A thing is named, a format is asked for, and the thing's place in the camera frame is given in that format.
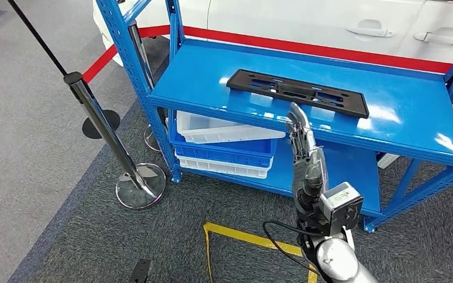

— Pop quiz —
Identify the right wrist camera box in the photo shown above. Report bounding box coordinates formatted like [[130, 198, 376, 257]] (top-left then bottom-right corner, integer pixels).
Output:
[[320, 181, 365, 237]]

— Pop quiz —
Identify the black robot foot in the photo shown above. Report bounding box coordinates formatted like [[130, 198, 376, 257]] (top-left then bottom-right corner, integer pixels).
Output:
[[129, 258, 152, 283]]

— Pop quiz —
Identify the blue plastic bin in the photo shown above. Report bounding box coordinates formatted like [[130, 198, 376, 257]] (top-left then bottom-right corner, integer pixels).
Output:
[[169, 124, 279, 169]]

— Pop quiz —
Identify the black stanchion post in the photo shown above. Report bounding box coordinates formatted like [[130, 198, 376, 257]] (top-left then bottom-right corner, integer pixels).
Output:
[[6, 0, 121, 140]]

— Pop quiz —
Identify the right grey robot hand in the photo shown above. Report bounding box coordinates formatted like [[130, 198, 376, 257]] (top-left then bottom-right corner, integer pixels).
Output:
[[285, 102, 329, 212]]

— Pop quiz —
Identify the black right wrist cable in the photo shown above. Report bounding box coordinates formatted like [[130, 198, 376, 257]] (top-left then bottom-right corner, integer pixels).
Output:
[[262, 220, 326, 279]]

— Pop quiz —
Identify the chrome stanchion post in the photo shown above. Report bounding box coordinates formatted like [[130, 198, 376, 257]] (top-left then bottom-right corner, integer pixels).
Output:
[[127, 21, 169, 153], [63, 71, 167, 210]]

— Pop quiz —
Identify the long black plastic part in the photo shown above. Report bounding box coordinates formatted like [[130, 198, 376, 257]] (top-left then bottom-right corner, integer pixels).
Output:
[[226, 69, 370, 120]]

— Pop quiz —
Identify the white car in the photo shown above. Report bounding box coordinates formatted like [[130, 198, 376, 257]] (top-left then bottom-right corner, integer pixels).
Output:
[[93, 0, 453, 154]]

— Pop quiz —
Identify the yellow floor tape square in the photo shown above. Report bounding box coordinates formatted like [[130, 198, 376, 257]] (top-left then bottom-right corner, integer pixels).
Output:
[[203, 222, 319, 283]]

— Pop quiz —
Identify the blue metal shelf rack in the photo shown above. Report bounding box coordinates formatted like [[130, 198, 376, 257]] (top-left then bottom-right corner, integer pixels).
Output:
[[95, 0, 453, 234]]

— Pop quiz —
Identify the tilted white plastic bin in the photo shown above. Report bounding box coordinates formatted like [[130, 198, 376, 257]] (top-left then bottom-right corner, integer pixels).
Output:
[[176, 110, 287, 144]]

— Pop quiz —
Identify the flat white plastic bin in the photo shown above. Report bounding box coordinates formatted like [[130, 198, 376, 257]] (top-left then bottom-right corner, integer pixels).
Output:
[[174, 150, 274, 180]]

